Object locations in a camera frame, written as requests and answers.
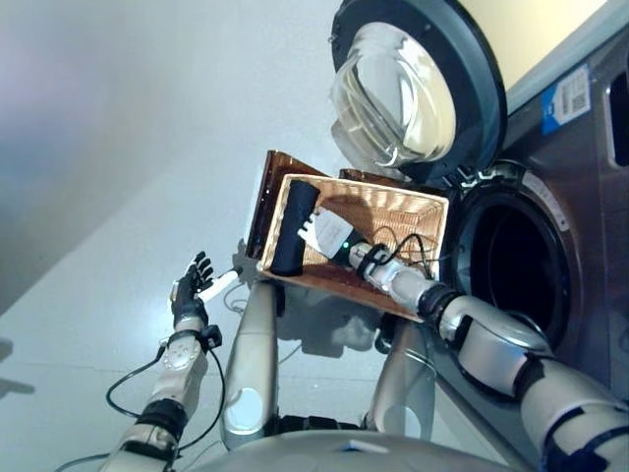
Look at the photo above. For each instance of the round glass washer door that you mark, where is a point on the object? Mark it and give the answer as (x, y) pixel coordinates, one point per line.
(417, 83)

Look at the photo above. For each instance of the robot right silver arm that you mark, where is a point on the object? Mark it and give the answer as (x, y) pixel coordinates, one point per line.
(491, 339)

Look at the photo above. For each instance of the glossy brown wooden stool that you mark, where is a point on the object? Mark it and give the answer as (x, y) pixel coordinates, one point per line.
(265, 196)

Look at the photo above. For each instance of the white counter cabinet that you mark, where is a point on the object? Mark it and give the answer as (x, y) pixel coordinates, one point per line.
(516, 29)

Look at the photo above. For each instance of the black garment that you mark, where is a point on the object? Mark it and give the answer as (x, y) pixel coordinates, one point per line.
(295, 228)

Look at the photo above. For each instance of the robot left silver arm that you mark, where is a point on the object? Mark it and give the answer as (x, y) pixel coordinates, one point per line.
(172, 378)

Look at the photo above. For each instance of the grey front-load washing machine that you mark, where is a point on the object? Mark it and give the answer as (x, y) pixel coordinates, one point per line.
(580, 221)

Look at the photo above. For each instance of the blue white energy sticker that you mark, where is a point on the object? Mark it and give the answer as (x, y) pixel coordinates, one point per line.
(565, 100)

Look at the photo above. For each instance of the tan wicker laundry basket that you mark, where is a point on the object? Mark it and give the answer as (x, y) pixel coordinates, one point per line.
(393, 211)

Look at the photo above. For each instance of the robot grey torso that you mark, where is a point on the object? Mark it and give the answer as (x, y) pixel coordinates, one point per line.
(344, 454)

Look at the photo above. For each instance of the robot right silver leg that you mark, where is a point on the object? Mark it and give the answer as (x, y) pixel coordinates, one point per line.
(403, 388)

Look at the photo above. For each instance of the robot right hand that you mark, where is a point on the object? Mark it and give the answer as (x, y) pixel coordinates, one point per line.
(329, 233)

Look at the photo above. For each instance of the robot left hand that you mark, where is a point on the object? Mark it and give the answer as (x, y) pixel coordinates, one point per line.
(189, 300)

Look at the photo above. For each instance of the robot silver leg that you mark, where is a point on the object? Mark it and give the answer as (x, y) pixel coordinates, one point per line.
(250, 364)
(403, 388)

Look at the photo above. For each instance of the robot left silver leg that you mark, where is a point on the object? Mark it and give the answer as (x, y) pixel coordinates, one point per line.
(250, 364)

